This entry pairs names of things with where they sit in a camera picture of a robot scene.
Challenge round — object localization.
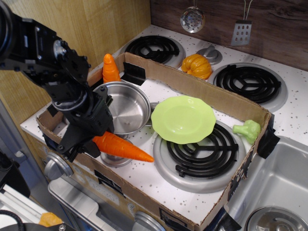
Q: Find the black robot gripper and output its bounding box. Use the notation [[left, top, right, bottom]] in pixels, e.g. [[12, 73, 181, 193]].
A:
[[56, 85, 113, 162]]

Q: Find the orange toy carrot green stem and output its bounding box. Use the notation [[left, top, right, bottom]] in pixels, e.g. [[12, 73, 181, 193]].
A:
[[92, 131, 154, 163]]

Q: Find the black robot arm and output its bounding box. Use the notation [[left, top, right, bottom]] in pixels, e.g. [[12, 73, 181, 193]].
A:
[[0, 2, 114, 161]]

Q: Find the upright orange toy carrot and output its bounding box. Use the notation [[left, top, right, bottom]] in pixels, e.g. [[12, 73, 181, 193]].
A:
[[103, 53, 121, 83]]

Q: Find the light green plastic plate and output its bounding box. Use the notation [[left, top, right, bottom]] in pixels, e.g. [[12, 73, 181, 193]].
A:
[[151, 96, 216, 144]]

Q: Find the silver oven knob left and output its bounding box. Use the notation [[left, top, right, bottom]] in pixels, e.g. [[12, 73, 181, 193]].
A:
[[44, 152, 73, 180]]

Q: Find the silver oven knob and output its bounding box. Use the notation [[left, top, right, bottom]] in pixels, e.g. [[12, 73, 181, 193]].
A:
[[44, 152, 73, 180], [132, 211, 166, 231]]

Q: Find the silver stovetop knob front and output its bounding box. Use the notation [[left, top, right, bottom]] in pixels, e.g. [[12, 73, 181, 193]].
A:
[[100, 138, 135, 168]]

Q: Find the silver stovetop knob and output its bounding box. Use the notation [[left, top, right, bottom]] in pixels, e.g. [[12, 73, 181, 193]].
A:
[[100, 138, 135, 168], [197, 45, 222, 65]]

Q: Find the stainless steel pot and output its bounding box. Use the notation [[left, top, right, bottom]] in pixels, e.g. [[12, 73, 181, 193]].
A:
[[94, 81, 151, 139]]

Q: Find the black device left edge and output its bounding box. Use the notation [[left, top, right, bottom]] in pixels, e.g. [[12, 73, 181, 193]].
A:
[[0, 152, 30, 198]]

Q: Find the orange object bottom left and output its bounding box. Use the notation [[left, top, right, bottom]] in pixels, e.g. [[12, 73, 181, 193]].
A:
[[38, 212, 63, 227]]

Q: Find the silver oven knob right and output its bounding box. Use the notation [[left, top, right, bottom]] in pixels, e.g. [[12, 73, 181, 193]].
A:
[[132, 211, 166, 231]]

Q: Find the front right black burner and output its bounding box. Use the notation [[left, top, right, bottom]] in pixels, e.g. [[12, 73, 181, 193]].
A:
[[153, 121, 247, 193]]

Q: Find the orange toy pumpkin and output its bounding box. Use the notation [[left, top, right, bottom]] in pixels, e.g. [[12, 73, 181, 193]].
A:
[[181, 54, 212, 80]]

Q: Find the silver stovetop knob back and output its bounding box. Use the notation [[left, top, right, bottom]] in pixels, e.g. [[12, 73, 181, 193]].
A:
[[197, 45, 222, 65]]

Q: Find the green toy broccoli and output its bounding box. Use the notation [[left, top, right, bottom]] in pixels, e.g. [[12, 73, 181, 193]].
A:
[[232, 119, 261, 144]]

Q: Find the hanging metal strainer ladle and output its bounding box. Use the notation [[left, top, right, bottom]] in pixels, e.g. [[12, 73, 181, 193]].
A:
[[180, 0, 205, 34]]

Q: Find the back right black burner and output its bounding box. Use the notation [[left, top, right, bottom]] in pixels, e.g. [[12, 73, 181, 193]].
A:
[[208, 63, 288, 113]]

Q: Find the hanging metal slotted spatula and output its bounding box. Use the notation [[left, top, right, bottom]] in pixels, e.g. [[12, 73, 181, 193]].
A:
[[231, 0, 253, 46]]

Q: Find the stainless steel sink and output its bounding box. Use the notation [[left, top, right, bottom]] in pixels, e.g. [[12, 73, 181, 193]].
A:
[[228, 137, 308, 231]]

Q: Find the silver sink drain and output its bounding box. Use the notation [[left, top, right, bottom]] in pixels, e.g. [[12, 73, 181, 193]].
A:
[[244, 206, 308, 231]]

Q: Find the silver oven door handle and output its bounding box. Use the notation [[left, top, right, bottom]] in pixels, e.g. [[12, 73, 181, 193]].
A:
[[47, 177, 111, 231]]

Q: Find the black cable bottom left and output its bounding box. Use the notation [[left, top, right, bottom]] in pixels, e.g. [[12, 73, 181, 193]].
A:
[[0, 209, 26, 231]]

